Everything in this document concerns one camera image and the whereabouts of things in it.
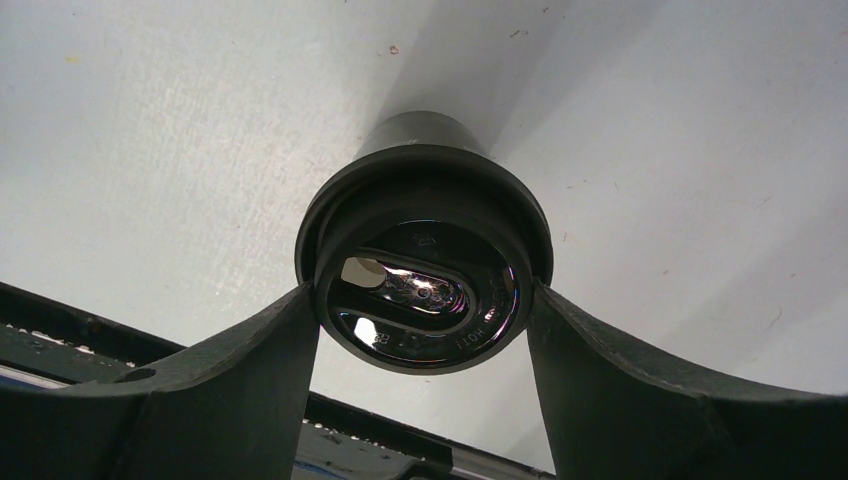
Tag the black takeout cup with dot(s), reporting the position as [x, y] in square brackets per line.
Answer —
[420, 128]

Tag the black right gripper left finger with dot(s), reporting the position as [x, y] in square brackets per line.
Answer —
[228, 407]

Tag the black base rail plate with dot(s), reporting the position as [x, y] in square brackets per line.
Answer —
[48, 345]

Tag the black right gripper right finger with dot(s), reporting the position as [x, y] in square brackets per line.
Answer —
[617, 407]

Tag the black cup lid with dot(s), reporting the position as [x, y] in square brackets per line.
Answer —
[424, 259]

